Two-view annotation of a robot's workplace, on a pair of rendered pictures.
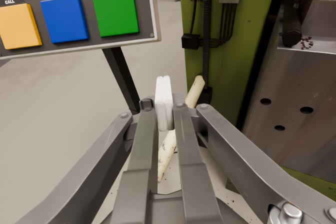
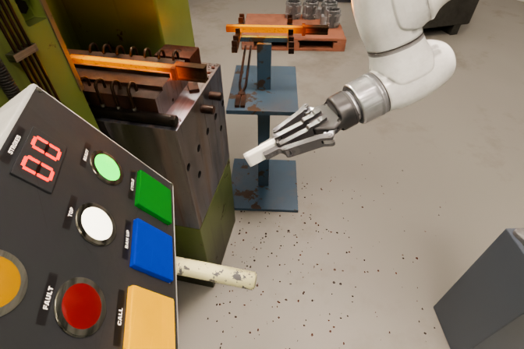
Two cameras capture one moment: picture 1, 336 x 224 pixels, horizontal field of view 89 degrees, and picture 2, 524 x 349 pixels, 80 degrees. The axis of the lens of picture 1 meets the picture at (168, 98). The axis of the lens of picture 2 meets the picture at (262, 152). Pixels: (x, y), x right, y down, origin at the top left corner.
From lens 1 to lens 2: 0.61 m
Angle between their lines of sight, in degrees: 73
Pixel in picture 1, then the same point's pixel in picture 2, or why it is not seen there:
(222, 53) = not seen: hidden behind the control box
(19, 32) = (160, 319)
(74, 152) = not seen: outside the picture
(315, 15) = (160, 104)
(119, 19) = (161, 195)
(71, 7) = (146, 230)
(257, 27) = not seen: hidden behind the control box
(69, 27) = (162, 247)
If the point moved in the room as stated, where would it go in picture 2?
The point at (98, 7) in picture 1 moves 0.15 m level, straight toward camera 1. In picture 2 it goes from (150, 206) to (231, 166)
